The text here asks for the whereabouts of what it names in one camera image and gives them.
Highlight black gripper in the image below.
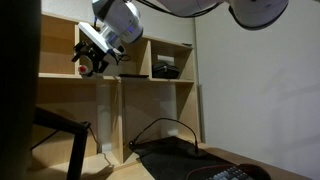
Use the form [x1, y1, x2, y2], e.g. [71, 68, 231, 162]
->
[71, 41, 109, 76]

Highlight white bottle red cap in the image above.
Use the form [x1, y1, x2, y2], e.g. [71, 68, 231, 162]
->
[78, 65, 88, 75]

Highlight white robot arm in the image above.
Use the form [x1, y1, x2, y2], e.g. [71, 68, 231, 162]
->
[72, 0, 289, 77]

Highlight flat black object on shelf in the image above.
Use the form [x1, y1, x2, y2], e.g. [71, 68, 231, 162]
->
[119, 74, 149, 79]

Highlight black case on shelf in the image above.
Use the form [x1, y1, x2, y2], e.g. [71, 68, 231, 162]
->
[152, 61, 180, 79]

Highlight wooden shelf unit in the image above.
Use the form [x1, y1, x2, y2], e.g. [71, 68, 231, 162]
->
[37, 14, 200, 164]

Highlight black monitor stand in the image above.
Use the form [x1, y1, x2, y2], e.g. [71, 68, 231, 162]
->
[30, 107, 91, 180]

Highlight black monitor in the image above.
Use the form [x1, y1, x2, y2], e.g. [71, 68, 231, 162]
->
[0, 0, 41, 180]

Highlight black desk mat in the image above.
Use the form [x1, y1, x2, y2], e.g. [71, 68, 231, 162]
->
[129, 137, 232, 180]

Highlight black gooseneck microphone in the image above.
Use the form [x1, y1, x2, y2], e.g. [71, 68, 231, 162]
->
[128, 117, 208, 158]

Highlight grey mechanical keyboard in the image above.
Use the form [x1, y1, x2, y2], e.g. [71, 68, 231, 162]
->
[204, 166, 254, 180]

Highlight white cable on desk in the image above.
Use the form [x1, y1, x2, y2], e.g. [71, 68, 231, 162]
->
[88, 128, 116, 169]

